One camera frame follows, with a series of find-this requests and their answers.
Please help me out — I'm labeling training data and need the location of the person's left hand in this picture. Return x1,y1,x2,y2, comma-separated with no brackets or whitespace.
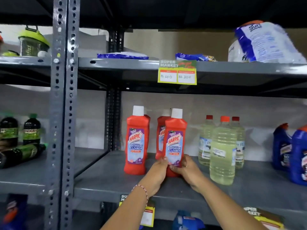
138,157,169,197

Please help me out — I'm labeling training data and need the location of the person's right hand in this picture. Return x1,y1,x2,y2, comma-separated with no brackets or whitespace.
169,154,207,192

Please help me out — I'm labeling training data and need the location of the red cleaner bottle white cap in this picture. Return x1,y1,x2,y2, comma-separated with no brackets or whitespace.
143,109,151,153
124,105,150,176
164,108,188,178
155,109,172,160

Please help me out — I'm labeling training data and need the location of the person's left forearm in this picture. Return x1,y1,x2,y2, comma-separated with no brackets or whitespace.
101,187,154,230

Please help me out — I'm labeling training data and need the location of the person's right forearm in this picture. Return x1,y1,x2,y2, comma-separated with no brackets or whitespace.
192,179,267,230

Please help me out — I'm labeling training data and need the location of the clear liquid bottle red cap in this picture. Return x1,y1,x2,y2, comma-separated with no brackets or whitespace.
231,116,246,169
198,115,216,166
209,116,237,186

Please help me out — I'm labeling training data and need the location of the yellow green price tag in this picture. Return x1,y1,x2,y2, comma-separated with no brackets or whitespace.
243,207,286,230
118,194,156,228
157,59,197,85

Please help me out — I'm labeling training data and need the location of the grey metal shelving rack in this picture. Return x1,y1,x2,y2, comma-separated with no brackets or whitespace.
60,0,307,230
0,0,72,230

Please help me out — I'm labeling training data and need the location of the blue cleaner bottle orange cap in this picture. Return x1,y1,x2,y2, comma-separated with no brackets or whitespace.
289,125,307,186
272,123,293,172

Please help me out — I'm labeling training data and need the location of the blue yellow snack packet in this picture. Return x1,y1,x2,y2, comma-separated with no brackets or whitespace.
175,53,217,62

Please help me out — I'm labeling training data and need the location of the flat blue white packet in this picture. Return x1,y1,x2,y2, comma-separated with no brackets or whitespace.
97,52,149,60

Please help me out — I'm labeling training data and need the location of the white jar orange lid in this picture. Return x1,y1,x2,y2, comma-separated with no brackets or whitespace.
228,20,265,63

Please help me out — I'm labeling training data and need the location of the dark bottle green cap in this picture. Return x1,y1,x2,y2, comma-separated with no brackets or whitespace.
0,114,19,152
23,114,41,145
0,143,47,169

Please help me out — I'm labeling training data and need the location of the white blue detergent bag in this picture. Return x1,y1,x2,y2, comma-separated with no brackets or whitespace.
234,21,307,64

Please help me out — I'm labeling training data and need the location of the blue cleaner bottle orange label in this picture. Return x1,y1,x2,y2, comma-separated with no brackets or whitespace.
0,195,28,230

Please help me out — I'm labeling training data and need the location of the clear shaker bottle green lid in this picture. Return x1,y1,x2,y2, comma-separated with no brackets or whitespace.
18,25,51,57

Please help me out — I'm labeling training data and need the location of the red white thread bracelet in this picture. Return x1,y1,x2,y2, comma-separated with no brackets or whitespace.
131,184,149,202

